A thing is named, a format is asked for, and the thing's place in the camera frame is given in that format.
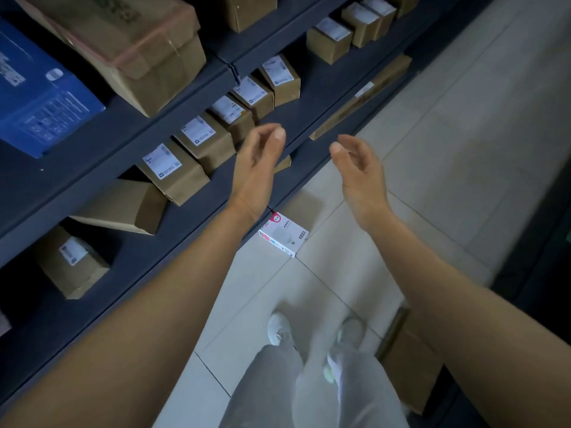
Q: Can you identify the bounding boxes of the person's left hand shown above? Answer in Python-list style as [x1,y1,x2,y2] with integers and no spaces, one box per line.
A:
[229,123,287,220]

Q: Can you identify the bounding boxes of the person's right hand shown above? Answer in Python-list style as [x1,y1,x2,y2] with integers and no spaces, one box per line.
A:
[329,134,396,233]

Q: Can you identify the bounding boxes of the person's right forearm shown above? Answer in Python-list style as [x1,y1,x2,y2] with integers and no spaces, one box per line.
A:
[368,214,571,428]

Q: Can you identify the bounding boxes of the person's left forearm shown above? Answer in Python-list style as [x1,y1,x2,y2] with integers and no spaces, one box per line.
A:
[0,204,269,428]

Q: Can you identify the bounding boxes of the small labelled cardboard box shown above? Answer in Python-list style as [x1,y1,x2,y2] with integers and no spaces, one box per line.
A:
[306,17,353,66]
[360,0,397,41]
[342,1,381,48]
[174,112,236,175]
[37,225,111,300]
[260,54,301,108]
[136,140,210,207]
[208,94,256,145]
[230,75,274,122]

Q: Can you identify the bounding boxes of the long flat cardboard box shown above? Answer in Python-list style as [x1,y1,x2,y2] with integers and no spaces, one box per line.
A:
[310,53,413,141]

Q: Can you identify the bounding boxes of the white and red product box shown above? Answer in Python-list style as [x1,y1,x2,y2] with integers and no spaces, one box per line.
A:
[258,212,310,259]

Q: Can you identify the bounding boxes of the plain cardboard box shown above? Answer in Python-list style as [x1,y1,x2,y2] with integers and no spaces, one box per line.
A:
[222,0,278,33]

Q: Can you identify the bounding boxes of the unlabelled brown cardboard box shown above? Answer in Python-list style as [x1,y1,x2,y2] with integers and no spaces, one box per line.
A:
[70,179,169,236]

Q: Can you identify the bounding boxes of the large taped cardboard box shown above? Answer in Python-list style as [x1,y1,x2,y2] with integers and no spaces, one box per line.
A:
[11,0,207,118]

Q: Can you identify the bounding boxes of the dark metal shelving unit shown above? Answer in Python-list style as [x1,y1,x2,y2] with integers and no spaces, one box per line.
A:
[0,0,467,408]

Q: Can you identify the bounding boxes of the person's right white shoe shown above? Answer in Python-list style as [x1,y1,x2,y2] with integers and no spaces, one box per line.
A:
[325,316,367,385]

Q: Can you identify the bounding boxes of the person's white shoe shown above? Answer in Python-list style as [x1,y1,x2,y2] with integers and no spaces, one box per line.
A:
[325,316,367,385]
[267,312,296,349]

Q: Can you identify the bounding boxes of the person's left white shoe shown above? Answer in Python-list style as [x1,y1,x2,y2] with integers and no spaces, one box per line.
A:
[267,312,296,349]

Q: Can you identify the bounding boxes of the dark cabinet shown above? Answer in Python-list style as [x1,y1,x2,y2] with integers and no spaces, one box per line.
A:
[488,167,571,317]

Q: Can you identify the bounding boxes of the open cardboard box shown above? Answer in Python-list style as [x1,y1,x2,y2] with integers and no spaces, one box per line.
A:
[376,306,443,416]

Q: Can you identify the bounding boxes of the grey trousers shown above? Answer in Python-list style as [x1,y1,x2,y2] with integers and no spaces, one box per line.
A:
[218,344,410,428]

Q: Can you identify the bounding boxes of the blue printed carton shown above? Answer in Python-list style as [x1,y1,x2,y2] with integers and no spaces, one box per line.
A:
[0,17,106,159]

